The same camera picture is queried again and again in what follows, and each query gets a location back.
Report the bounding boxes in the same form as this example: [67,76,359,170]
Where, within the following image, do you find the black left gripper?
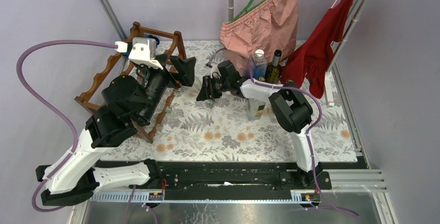
[137,54,196,122]

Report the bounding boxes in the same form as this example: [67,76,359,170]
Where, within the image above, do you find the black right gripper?
[196,75,230,102]

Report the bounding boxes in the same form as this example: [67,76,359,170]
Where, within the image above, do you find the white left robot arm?
[36,55,197,206]

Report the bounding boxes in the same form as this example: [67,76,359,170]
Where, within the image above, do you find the silver metal clothes pole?
[326,0,369,73]

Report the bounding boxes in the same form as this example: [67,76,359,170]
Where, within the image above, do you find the red shirt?
[280,0,353,99]

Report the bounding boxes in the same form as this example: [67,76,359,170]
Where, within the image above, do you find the clear labelled bottle black cap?
[246,99,266,120]

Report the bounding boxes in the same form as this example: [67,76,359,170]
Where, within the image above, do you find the pink shorts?
[219,0,299,75]

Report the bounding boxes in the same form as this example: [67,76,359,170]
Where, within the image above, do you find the floral patterned table mat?
[100,40,358,163]

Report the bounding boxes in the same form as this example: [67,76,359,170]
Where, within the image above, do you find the brown wooden wine rack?
[74,21,188,144]

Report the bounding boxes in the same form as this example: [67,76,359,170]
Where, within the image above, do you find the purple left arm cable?
[16,39,118,213]

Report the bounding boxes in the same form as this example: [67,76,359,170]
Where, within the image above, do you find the blue glass bottle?
[249,49,268,82]

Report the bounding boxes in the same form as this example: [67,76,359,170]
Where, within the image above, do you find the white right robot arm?
[196,61,322,189]

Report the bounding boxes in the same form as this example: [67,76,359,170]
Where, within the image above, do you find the blue and black cloth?
[123,34,160,59]

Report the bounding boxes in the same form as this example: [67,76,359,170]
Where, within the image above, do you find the white clothes pole base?
[324,72,335,107]

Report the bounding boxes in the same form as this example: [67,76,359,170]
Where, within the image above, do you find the dark green wine bottle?
[265,49,282,84]

